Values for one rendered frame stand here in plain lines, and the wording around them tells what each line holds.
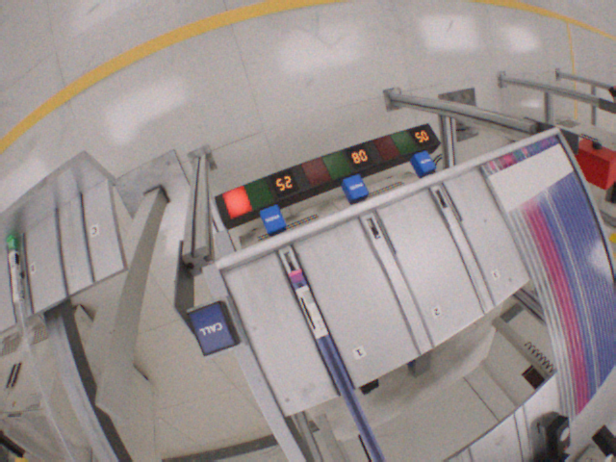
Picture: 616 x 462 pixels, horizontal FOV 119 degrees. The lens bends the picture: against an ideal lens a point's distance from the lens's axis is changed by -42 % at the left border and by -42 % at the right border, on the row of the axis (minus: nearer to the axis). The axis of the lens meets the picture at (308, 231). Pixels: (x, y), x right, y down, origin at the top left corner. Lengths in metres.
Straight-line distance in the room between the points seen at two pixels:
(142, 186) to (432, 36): 1.25
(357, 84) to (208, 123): 0.54
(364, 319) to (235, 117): 0.82
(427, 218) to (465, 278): 0.10
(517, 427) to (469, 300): 0.24
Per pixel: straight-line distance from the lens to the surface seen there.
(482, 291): 0.44
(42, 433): 1.23
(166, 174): 1.07
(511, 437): 0.54
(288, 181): 0.40
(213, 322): 0.32
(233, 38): 1.05
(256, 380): 0.36
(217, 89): 1.03
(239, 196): 0.40
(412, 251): 0.40
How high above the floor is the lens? 1.03
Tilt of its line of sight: 58 degrees down
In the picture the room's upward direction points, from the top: 145 degrees clockwise
